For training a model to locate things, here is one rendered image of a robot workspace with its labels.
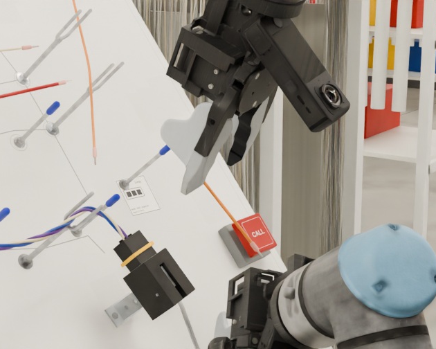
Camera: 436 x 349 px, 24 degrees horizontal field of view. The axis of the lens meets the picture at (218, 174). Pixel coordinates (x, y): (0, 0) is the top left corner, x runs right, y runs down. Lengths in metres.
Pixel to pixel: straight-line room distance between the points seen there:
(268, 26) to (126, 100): 0.46
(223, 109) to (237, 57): 0.05
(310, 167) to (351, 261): 1.37
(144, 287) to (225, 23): 0.31
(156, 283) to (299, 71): 0.30
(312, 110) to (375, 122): 3.31
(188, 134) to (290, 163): 1.25
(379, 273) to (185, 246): 0.50
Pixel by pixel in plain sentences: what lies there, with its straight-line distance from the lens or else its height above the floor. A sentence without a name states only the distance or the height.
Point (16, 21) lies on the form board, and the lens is 1.29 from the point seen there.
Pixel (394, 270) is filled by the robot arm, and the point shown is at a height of 1.23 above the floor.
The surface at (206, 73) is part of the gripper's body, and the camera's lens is 0.93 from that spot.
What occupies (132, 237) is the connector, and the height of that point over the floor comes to 1.17.
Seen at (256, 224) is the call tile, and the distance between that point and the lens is 1.30.
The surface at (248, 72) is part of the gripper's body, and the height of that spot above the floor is 1.37.
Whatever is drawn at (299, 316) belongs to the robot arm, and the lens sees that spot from 0.88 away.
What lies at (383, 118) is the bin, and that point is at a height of 0.72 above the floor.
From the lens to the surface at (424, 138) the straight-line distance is 3.78.
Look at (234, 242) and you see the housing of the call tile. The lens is 1.29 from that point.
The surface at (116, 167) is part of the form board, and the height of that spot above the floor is 1.21.
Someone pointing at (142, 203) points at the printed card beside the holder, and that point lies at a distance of 1.24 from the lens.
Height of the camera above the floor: 1.49
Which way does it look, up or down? 14 degrees down
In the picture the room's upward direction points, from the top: straight up
